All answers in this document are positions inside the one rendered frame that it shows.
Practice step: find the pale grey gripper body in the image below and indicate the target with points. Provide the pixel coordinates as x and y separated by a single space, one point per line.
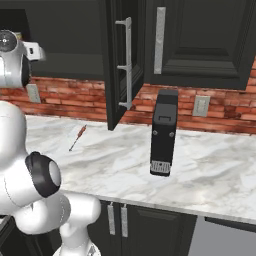
41 53

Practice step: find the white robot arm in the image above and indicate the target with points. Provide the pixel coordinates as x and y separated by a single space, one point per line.
13 186

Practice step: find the dark open cabinet door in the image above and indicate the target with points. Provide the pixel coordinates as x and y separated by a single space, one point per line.
112 66

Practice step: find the dark closed cabinet door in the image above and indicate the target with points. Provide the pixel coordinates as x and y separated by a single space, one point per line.
206 43

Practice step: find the narrow dark base cabinet door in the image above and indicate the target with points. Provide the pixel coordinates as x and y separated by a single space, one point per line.
101 233

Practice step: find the wide dark base cabinet door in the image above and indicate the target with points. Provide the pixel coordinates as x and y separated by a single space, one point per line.
156 233

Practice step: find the yellowish can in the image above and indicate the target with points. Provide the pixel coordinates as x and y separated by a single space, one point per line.
18 35

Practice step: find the black coffee machine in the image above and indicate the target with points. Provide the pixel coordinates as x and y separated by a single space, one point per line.
163 133

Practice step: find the grey dishwasher front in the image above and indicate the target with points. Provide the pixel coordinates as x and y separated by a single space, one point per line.
226 240

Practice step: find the dark wall cabinet carcass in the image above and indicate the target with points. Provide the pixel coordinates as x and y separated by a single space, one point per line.
66 36

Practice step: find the grey wall outlet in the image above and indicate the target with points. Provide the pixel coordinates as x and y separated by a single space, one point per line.
33 93
201 106

